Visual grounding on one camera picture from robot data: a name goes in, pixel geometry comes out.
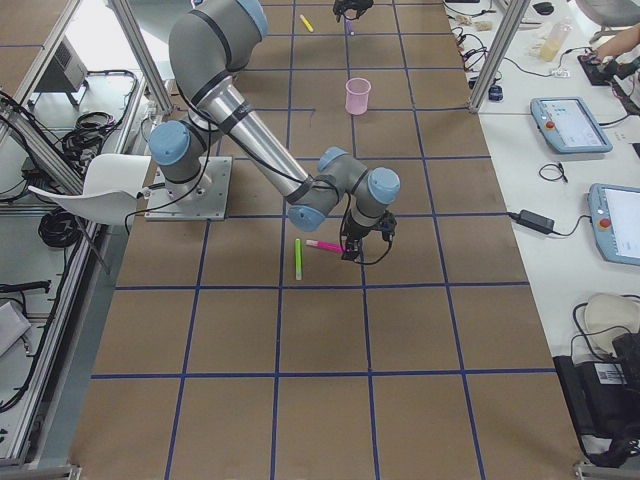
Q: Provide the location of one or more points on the pink pen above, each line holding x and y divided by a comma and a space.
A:
324, 246

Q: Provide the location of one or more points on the green pen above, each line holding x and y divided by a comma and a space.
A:
298, 264

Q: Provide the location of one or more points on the beige cap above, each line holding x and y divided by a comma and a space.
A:
602, 319

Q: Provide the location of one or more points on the white chair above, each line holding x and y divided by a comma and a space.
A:
110, 190

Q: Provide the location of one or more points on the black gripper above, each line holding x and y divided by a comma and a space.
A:
353, 4
354, 238

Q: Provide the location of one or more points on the black power brick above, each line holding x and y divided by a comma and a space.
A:
533, 221

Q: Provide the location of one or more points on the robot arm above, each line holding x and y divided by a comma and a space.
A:
207, 46

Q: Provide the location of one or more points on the front aluminium frame post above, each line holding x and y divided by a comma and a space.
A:
497, 51

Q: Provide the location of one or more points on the plastic bottle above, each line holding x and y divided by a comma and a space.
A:
555, 40

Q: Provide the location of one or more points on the person's forearm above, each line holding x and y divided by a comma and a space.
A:
621, 43

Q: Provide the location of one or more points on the teach pendant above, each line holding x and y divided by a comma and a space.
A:
568, 126
614, 214

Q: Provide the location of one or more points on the yellow pen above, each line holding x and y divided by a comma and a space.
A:
307, 24

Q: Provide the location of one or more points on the lower teach pendant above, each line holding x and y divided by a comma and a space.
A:
614, 214

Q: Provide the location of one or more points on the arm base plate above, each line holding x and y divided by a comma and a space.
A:
204, 198

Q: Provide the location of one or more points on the upper teach pendant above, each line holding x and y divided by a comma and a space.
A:
568, 126

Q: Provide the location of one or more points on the pink mesh cup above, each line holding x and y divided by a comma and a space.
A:
357, 95

